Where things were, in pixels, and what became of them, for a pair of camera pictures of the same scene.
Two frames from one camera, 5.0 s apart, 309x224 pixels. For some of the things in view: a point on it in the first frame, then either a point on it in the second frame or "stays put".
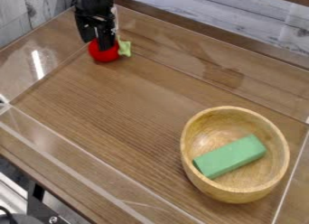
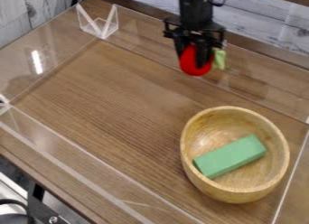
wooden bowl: [236, 153] stays put
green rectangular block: [219, 162] stays put
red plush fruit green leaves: [121, 48] -> [189, 60]
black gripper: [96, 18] -> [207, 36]
